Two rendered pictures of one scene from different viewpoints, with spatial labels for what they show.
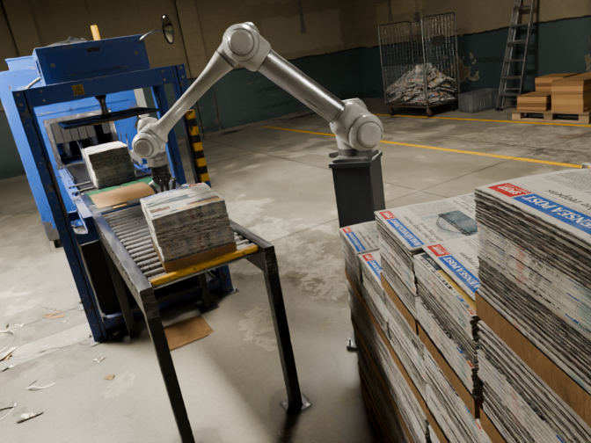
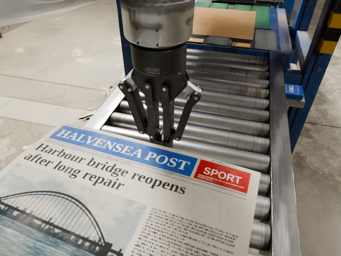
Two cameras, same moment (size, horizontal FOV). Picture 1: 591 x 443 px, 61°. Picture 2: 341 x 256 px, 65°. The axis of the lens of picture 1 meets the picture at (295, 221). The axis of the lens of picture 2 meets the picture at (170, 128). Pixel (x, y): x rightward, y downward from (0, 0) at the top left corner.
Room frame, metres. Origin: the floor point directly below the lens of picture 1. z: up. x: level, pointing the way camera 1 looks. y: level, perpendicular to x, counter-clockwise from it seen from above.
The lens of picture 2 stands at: (1.97, 0.32, 1.26)
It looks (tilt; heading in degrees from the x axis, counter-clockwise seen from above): 39 degrees down; 41
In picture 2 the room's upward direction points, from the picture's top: straight up
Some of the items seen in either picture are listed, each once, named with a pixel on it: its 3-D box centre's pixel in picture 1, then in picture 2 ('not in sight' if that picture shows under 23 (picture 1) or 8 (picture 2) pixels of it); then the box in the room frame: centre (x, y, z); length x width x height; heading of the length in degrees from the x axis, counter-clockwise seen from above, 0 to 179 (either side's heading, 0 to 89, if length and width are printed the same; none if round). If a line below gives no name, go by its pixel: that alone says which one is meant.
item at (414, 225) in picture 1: (459, 215); not in sight; (1.18, -0.41, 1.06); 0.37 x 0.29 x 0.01; 95
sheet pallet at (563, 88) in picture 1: (565, 96); not in sight; (7.15, -4.14, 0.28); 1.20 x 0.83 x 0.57; 26
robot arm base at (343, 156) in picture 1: (351, 151); not in sight; (2.33, -0.31, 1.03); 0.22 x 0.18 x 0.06; 63
